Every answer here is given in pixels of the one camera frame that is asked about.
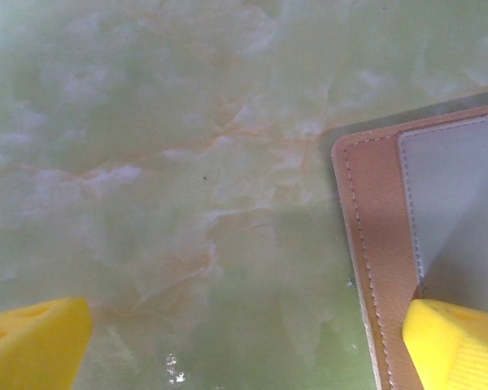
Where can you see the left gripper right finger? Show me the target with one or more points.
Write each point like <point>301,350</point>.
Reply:
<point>459,349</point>

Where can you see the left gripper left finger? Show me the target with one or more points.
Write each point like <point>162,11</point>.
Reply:
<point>28,345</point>

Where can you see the brown leather card holder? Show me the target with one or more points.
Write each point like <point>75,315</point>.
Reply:
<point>374,203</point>

